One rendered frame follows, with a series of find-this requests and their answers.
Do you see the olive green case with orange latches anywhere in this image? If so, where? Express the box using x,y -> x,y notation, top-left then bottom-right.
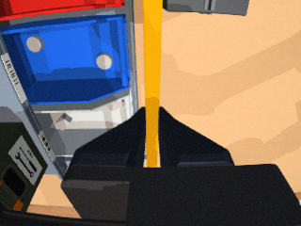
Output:
0,122 -> 48,212

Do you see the blue open bin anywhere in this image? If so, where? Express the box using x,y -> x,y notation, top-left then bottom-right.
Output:
0,14 -> 130,105

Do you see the yellow bar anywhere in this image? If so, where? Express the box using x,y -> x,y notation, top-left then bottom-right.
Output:
143,0 -> 163,167

